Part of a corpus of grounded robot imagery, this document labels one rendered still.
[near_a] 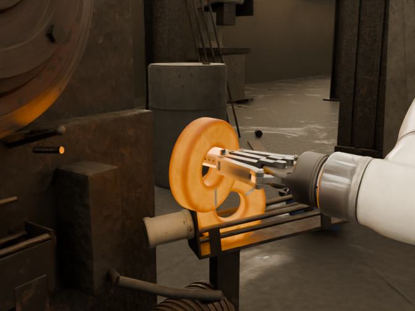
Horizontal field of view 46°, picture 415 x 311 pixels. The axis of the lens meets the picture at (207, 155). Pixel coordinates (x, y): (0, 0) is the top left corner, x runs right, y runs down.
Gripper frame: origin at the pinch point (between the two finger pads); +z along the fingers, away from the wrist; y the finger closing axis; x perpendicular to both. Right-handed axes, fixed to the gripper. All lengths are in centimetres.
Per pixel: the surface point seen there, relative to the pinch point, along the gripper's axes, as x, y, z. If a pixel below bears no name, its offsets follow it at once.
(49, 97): 8.3, -14.9, 20.3
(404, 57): 10, 247, 33
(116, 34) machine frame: 17.8, 14.5, 35.8
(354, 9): 45, 384, 115
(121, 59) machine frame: 12.5, 15.9, 35.6
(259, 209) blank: -14.9, 19.6, 0.2
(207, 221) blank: -16.5, 10.5, 6.6
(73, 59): 14.0, -9.7, 20.6
